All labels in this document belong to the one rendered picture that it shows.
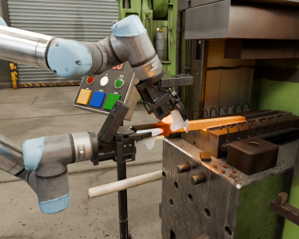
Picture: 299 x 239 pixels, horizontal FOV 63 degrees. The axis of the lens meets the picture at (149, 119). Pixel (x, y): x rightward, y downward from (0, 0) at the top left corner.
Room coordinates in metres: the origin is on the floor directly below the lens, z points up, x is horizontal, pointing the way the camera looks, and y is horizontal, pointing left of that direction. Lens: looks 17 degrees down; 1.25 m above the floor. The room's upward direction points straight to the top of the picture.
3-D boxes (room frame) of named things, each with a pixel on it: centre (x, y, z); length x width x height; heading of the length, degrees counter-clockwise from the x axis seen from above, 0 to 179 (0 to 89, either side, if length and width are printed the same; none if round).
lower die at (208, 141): (0.87, -0.35, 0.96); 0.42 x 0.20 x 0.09; 117
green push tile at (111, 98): (1.08, 0.17, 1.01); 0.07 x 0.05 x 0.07; 52
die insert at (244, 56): (0.87, -0.40, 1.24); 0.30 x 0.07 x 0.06; 117
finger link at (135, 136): (0.62, 0.04, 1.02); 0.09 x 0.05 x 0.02; 114
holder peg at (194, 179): (0.64, -0.14, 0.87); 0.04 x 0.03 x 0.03; 117
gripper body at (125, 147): (0.61, 0.10, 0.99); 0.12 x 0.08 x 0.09; 117
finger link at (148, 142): (0.65, 0.00, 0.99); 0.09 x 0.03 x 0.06; 114
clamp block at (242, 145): (0.65, -0.30, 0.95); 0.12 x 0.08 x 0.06; 117
